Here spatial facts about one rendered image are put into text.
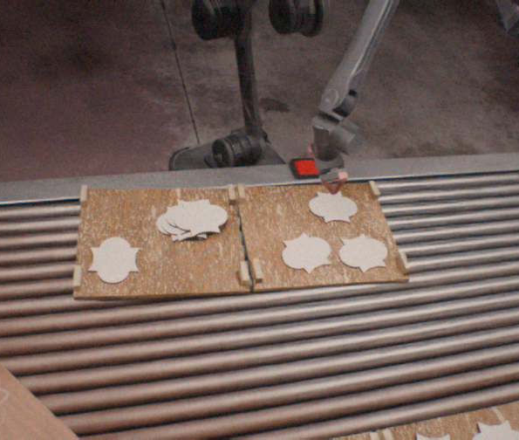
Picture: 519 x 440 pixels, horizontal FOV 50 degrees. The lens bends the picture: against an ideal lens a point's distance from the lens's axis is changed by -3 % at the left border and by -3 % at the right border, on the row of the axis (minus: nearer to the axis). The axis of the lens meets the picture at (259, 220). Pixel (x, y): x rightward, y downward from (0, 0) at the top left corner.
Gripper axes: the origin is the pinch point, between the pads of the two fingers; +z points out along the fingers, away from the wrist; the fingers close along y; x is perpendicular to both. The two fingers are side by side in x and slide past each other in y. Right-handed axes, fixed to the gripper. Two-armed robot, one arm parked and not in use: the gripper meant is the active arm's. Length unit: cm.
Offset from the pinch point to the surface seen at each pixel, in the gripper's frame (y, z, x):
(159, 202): 5.7, -0.7, 45.0
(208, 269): -17.3, 2.9, 35.3
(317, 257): -16.1, 9.9, 8.1
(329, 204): 2.0, 11.7, 0.1
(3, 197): 12, -10, 85
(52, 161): 131, 72, 114
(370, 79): 209, 126, -79
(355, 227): -6.0, 14.3, -4.9
